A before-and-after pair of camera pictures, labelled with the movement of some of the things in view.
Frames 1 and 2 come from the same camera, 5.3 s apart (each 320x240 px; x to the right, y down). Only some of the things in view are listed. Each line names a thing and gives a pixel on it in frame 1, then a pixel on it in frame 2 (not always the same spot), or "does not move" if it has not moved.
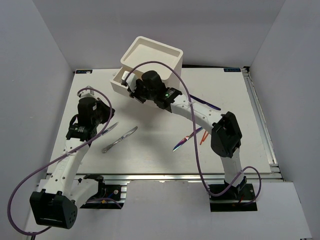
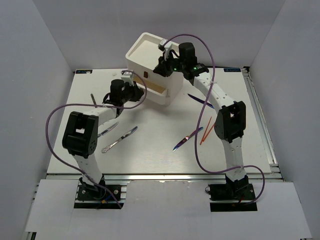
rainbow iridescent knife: (186, 138) does not move
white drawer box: (143, 50) does not move
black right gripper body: (141, 93) to (175, 64)
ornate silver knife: (124, 136) does not move
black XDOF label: (232, 70) does not move
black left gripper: (99, 103) to (136, 91)
